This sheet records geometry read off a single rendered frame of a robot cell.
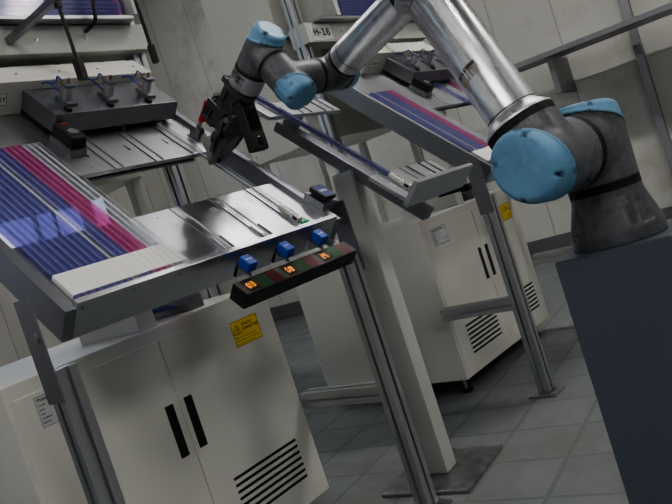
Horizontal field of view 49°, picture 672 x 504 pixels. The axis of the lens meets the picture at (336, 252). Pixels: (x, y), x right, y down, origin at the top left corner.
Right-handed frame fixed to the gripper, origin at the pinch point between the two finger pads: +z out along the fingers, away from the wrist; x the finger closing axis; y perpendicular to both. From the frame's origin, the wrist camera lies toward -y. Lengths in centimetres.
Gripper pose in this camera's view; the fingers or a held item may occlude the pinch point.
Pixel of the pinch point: (216, 161)
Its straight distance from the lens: 175.0
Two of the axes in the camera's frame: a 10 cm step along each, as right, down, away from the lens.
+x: -6.1, 2.4, -7.5
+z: -4.5, 6.7, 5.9
